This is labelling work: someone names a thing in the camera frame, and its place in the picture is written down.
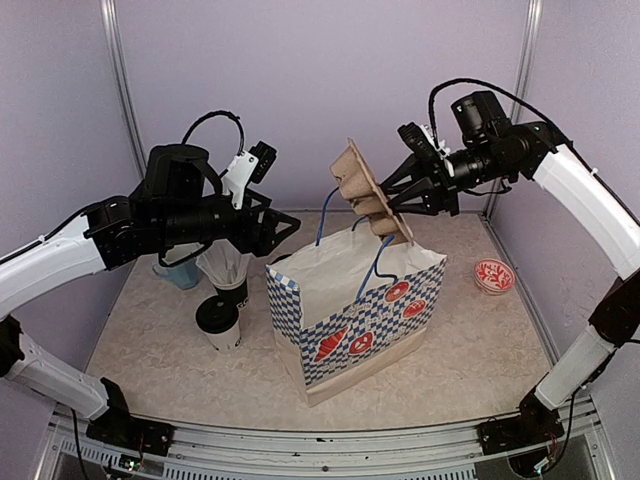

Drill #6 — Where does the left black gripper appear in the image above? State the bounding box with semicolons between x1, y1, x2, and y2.
158;187;301;256

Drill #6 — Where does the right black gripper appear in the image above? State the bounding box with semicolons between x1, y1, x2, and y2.
379;137;516;215

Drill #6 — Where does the brown cardboard cup carrier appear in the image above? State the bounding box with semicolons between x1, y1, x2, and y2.
330;138;414;245

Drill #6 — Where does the checkered paper takeout bag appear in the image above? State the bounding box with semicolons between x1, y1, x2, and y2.
265;218;447;406

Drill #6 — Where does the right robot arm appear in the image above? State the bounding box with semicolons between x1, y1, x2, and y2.
381;84;639;444

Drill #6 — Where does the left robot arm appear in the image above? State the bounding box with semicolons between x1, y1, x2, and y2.
1;142;301;445

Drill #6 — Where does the bundle of wrapped white straws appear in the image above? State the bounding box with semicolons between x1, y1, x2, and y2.
196;240;251;290

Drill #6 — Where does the black paper cup with straws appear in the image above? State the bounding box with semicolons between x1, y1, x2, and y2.
214;277;249;309

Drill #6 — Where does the light blue ceramic mug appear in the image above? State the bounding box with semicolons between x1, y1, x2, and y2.
152;261;201;290

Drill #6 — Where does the red patterned small bowl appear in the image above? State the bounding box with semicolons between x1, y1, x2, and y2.
474;259;516;295

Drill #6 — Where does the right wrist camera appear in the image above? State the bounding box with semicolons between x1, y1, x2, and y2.
397;122;451;158

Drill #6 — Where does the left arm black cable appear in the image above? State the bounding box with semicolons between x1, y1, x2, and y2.
0;112;246;269

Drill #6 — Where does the right aluminium corner post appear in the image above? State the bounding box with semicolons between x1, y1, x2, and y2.
483;0;543;221

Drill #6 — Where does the aluminium corner post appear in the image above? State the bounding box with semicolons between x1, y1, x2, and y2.
99;0;146;177
483;0;543;221

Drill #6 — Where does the left aluminium corner post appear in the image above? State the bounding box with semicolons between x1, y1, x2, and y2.
99;0;146;177

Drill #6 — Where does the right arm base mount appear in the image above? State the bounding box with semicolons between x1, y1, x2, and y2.
477;389;565;455

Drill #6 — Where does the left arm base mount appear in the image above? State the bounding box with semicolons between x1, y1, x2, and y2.
86;377;175;457

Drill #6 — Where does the aluminium front rail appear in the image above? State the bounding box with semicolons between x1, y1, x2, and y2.
31;399;617;479

